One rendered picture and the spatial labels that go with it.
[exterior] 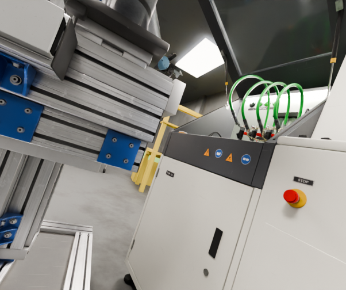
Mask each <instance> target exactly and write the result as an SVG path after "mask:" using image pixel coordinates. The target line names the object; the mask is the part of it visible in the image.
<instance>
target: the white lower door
mask: <svg viewBox="0 0 346 290"><path fill-rule="evenodd" d="M155 177H156V179H155V182H154V184H153V187H152V190H151V194H150V196H149V199H148V202H147V205H146V207H145V211H144V214H143V216H142V219H141V222H140V225H139V229H138V231H137V234H136V237H135V239H134V240H133V243H132V246H131V251H130V254H129V257H128V261H129V263H130V265H131V267H132V269H133V271H134V274H135V276H136V278H137V281H138V282H139V284H140V287H141V289H142V290H224V286H225V283H226V279H227V276H228V273H229V269H230V266H231V264H232V260H233V257H234V253H235V251H236V247H237V244H238V241H239V237H240V234H241V230H242V228H243V224H244V221H245V217H246V215H247V211H248V208H249V204H250V202H251V198H252V195H253V191H254V188H252V187H250V186H246V185H244V184H241V183H239V182H236V181H232V180H230V179H227V178H225V177H222V176H219V175H216V174H213V173H211V172H208V171H205V170H202V169H199V168H197V167H194V166H191V165H188V164H186V163H183V162H180V161H177V160H175V159H172V158H169V157H166V156H163V159H162V162H161V164H160V167H159V168H158V170H157V173H156V176H155Z"/></svg>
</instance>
